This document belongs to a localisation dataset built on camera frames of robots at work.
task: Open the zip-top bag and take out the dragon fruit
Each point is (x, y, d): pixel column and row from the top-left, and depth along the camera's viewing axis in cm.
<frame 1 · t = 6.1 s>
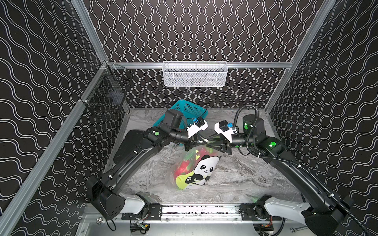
left hand: (211, 144, 63), fingers closed
right hand: (207, 138, 64), fingers open
panda print zip-top bag: (194, 168, 71), point 20 cm above the table

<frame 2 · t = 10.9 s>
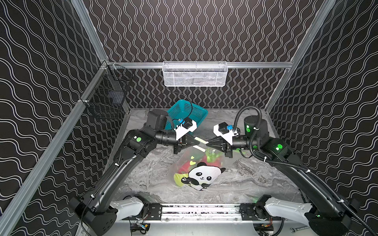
left hand: (201, 143, 58), fingers closed
right hand: (208, 139, 61), fingers closed
panda print zip-top bag: (197, 168, 68), point 23 cm above the table

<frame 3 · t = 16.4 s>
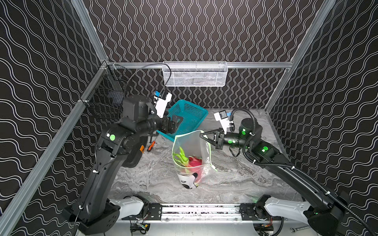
left hand: (179, 114, 57), fingers open
right hand: (200, 134, 61), fingers closed
panda print zip-top bag: (190, 144, 69), point 29 cm above the table
orange handled screwdriver: (150, 147, 99), point 2 cm above the table

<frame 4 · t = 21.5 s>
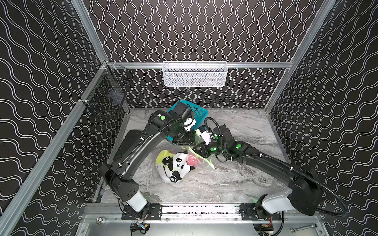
left hand: (199, 145, 66), fingers closed
right hand: (192, 148, 75), fingers closed
panda print zip-top bag: (173, 166, 77), point 15 cm above the table
